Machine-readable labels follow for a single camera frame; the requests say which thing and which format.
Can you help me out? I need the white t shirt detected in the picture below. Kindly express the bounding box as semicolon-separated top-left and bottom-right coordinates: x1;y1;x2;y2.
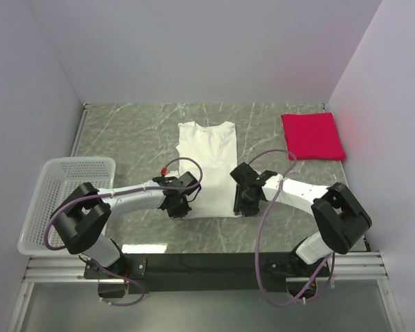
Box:
176;121;237;219

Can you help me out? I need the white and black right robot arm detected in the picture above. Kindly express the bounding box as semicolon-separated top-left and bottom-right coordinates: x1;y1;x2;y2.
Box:
230;163;372;276

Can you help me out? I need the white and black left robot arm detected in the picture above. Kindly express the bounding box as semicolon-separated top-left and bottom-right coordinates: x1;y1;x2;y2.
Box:
44;172;201;278

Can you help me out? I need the black base beam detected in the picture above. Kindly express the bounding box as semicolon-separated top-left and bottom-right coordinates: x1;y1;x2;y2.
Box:
82;251;331;299

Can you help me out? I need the folded red t shirt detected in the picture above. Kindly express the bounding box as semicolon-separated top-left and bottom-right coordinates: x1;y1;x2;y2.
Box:
281;112;347;161

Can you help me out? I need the white plastic basket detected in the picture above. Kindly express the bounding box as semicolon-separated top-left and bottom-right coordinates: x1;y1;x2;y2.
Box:
17;156;116;257

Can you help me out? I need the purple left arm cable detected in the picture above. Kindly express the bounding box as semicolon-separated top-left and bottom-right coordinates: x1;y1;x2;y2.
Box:
45;157;204;306

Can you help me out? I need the aluminium rail frame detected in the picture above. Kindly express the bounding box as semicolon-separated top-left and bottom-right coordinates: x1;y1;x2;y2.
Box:
7;252;405;331

